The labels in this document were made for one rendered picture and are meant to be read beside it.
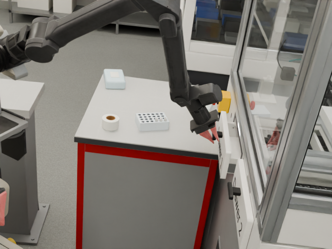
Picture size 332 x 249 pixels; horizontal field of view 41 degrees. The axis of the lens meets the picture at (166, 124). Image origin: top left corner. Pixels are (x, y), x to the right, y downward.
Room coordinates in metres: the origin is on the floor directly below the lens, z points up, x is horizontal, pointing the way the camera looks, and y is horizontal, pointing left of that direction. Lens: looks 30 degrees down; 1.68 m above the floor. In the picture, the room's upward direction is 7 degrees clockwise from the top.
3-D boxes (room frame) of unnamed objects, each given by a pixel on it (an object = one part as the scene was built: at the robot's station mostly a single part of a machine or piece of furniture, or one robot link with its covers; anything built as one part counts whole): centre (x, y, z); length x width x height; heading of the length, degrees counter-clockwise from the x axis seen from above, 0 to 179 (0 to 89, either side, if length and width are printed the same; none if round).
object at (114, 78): (1.97, 0.28, 0.78); 0.15 x 0.10 x 0.04; 15
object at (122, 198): (1.76, 0.06, 0.38); 0.62 x 0.58 x 0.76; 1
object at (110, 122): (1.55, 0.22, 0.78); 0.07 x 0.07 x 0.04
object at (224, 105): (1.68, -0.23, 0.88); 0.07 x 0.05 x 0.07; 1
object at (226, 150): (1.35, -0.21, 0.87); 0.29 x 0.02 x 0.11; 1
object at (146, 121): (1.60, 0.06, 0.78); 0.12 x 0.08 x 0.04; 111
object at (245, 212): (1.03, -0.25, 0.87); 0.29 x 0.02 x 0.11; 1
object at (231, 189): (1.03, -0.22, 0.91); 0.07 x 0.04 x 0.01; 1
